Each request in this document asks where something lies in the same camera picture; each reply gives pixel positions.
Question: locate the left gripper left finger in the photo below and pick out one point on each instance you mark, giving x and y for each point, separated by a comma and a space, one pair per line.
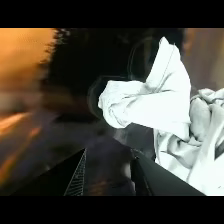
63, 178

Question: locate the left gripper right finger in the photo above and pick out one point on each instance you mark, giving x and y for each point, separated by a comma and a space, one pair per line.
160, 181

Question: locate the white garment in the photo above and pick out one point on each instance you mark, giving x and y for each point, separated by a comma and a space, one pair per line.
166, 100

